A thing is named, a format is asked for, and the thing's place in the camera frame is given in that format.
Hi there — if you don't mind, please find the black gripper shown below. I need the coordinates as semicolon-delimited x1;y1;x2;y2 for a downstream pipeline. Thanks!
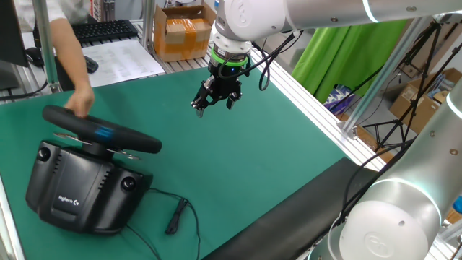
190;61;250;119

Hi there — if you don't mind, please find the black racing steering wheel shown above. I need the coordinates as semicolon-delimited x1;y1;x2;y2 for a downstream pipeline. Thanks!
42;104;162;161

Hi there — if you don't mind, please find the person bare forearm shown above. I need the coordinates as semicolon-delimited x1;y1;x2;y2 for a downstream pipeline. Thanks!
49;17;93;91

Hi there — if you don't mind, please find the black Logitech wheel base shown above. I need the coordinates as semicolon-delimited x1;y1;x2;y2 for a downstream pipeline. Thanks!
25;139;154;235

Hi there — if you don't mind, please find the person hand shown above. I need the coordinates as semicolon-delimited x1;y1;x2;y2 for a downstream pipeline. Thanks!
64;84;95;118

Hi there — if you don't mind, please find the green table mat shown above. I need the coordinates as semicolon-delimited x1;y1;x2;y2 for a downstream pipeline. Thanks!
0;66;347;260

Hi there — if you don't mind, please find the taped cardboard box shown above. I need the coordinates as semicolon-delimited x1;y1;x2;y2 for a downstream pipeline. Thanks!
153;3;217;63

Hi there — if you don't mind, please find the white printed paper sheet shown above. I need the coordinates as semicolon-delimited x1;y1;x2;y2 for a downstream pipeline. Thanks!
81;38;166;89

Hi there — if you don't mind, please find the blue patterned bag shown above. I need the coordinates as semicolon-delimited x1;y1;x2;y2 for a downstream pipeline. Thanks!
323;84;357;116

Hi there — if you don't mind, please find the black computer mouse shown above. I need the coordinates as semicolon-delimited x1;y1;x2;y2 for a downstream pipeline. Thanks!
83;56;100;74

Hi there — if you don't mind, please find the bright green cloth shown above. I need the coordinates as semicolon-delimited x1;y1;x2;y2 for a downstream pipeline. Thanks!
291;19;409;104

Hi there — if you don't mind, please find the black computer keyboard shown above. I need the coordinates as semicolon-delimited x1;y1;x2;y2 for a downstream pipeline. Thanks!
71;19;139;45

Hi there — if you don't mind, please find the black foam strip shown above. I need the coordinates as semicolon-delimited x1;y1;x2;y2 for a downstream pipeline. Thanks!
201;157;380;260

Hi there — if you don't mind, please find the person torso white shirt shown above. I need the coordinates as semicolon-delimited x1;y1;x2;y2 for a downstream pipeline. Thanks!
14;0;91;33

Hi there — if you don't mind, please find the black tripod stand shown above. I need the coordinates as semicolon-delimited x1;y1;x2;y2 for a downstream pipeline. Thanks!
362;21;462;152

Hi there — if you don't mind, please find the black rounded desk object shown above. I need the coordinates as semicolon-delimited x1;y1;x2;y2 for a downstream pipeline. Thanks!
25;46;45;68

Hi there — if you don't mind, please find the open brown cardboard box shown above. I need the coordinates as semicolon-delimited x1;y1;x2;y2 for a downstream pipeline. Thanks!
388;67;462;134

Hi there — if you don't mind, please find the black computer monitor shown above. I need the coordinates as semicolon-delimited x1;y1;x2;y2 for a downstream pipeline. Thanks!
0;0;29;91

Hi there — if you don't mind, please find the green flange ring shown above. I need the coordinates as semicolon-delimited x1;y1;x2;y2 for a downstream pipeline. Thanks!
210;46;250;69

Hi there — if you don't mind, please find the thin black hanging cable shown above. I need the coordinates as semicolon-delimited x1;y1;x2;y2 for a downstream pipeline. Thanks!
258;53;271;92

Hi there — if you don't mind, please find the thick black gripper cable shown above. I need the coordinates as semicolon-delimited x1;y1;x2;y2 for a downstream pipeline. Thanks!
216;30;300;79

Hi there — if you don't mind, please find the black wheel base cable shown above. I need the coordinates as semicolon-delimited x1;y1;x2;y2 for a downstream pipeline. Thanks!
124;187;201;260

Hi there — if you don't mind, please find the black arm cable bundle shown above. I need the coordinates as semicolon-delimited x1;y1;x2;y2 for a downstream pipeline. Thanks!
330;136;419;232

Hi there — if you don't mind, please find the black desk cable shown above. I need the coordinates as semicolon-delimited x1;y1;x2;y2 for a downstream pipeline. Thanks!
0;79;48;102

